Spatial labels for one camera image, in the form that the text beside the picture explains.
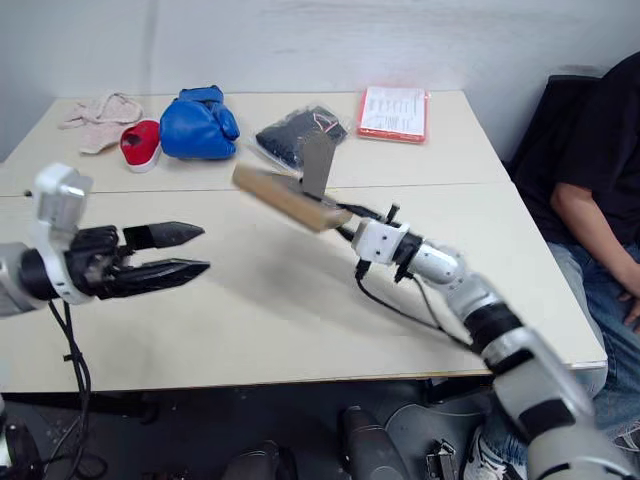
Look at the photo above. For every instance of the red-edged paper packet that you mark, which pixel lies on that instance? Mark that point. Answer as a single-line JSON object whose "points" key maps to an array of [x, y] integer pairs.
{"points": [[394, 114]]}

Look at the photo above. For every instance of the black table frame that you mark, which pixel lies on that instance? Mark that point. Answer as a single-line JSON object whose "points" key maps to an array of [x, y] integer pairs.
{"points": [[115, 402]]}

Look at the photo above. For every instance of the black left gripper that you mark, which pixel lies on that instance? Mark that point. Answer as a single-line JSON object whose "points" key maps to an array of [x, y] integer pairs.
{"points": [[90, 255]]}

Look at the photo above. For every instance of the grey round floor base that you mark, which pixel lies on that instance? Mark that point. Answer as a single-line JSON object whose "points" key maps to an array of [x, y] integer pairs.
{"points": [[435, 425]]}

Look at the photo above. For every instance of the brown cardboard box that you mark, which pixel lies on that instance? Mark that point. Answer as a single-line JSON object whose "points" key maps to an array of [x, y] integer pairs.
{"points": [[285, 197]]}

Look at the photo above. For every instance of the person's bare hand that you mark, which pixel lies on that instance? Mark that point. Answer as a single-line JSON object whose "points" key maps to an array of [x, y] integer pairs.
{"points": [[633, 310]]}

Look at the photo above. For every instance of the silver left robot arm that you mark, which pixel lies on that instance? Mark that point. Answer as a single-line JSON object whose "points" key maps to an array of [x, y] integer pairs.
{"points": [[11, 280]]}

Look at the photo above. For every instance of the black item in plastic bag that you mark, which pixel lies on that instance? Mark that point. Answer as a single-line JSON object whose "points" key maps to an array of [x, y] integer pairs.
{"points": [[295, 132]]}

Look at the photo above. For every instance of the small black metal tool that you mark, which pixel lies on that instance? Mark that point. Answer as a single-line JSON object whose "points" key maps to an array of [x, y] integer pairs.
{"points": [[441, 460]]}

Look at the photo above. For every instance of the person's bare forearm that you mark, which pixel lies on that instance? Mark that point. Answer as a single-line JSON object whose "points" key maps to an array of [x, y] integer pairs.
{"points": [[595, 230]]}

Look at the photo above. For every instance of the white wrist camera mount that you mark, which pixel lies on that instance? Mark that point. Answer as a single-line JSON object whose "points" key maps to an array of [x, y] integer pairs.
{"points": [[380, 242], [56, 190]]}

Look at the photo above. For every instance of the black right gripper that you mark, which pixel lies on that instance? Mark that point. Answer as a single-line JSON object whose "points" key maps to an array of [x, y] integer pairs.
{"points": [[361, 220]]}

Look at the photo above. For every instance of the person's black t-shirt torso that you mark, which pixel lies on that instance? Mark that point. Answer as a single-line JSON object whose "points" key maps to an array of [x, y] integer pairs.
{"points": [[590, 150]]}

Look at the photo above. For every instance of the black chair back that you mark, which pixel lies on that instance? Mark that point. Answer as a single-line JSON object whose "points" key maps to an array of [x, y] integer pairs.
{"points": [[555, 100]]}

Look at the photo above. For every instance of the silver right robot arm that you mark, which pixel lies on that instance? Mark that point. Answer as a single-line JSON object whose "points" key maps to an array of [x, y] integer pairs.
{"points": [[520, 360]]}

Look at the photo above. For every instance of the white grey sneaker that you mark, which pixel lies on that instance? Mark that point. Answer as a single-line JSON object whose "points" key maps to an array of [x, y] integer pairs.
{"points": [[492, 457]]}

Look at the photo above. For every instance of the pink crumpled cloth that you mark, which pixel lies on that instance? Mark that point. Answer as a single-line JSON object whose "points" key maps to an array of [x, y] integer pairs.
{"points": [[100, 120]]}

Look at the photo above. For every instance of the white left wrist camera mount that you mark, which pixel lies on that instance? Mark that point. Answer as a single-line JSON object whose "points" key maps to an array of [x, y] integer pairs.
{"points": [[56, 190]]}

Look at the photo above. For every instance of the red slip-on shoe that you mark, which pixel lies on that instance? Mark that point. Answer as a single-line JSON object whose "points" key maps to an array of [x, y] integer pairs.
{"points": [[142, 147]]}

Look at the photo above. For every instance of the tall dark rounded shape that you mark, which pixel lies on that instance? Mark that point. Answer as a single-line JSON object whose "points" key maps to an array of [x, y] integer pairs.
{"points": [[370, 445]]}

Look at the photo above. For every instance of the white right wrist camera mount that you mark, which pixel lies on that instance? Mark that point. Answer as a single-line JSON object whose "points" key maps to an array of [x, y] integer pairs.
{"points": [[380, 242]]}

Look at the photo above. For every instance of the blue boxing glove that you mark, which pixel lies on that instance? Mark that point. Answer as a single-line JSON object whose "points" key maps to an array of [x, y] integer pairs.
{"points": [[197, 127]]}

